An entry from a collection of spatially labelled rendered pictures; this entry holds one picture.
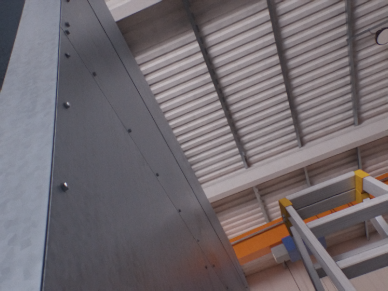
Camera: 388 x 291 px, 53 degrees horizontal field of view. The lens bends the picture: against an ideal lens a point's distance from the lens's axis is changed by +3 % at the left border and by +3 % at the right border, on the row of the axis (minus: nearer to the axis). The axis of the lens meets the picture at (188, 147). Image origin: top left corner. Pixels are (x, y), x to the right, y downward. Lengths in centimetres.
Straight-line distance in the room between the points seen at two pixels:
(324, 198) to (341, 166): 951
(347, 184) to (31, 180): 141
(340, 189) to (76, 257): 140
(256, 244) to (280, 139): 268
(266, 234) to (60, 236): 959
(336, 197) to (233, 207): 922
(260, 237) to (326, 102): 364
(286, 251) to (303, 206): 797
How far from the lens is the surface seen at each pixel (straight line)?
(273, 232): 991
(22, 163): 47
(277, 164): 961
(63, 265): 37
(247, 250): 980
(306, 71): 876
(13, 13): 187
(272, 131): 942
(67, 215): 41
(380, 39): 845
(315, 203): 168
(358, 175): 165
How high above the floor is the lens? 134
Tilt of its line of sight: 50 degrees up
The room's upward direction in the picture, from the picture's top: 21 degrees counter-clockwise
